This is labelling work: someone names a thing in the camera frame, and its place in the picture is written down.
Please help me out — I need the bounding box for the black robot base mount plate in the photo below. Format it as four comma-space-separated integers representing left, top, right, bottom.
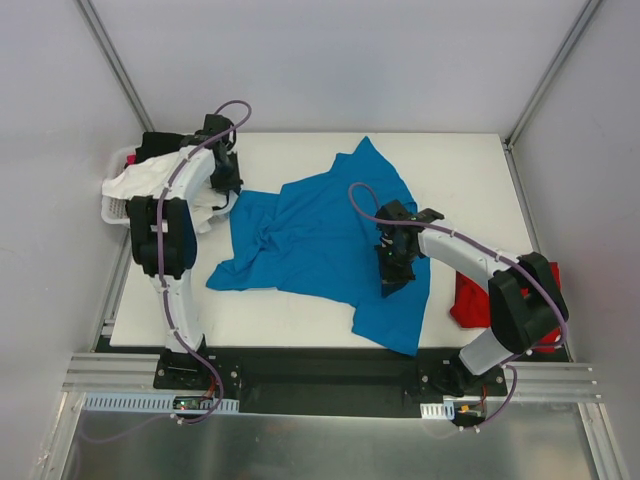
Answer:
152, 344, 509, 416

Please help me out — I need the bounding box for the white t-shirt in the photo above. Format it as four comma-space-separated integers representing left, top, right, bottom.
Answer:
101, 147, 239, 234

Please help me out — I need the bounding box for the aluminium frame post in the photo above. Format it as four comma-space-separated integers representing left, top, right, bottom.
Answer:
503, 0, 606, 151
74, 0, 155, 132

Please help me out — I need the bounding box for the white slotted cable duct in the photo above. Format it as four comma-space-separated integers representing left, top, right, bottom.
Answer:
420, 401, 455, 421
83, 393, 240, 416

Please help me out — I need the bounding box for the blue t-shirt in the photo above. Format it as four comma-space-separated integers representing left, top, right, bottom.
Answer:
206, 138, 431, 356

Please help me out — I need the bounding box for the black t-shirt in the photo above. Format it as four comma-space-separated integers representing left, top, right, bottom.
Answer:
134, 132, 192, 164

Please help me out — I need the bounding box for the aluminium frame post left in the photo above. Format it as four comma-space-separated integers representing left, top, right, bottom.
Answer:
74, 0, 155, 132

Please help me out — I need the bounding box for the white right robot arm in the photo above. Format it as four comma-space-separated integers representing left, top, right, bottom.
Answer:
375, 200, 568, 395

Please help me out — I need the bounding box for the white slotted cable duct left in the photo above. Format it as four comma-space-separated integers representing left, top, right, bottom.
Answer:
83, 393, 240, 416

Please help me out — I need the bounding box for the white slotted cable duct right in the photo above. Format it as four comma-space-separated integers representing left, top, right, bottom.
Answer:
420, 401, 455, 421

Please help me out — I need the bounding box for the red t-shirt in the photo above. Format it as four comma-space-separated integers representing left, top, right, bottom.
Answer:
449, 262, 561, 353

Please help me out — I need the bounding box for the aluminium table edge rail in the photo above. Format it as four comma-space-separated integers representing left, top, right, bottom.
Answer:
63, 352, 605, 403

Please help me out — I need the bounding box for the aluminium frame post right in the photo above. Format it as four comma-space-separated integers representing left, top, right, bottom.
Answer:
503, 0, 606, 151

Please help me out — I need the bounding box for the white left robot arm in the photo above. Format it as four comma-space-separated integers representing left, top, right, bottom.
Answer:
125, 112, 243, 354

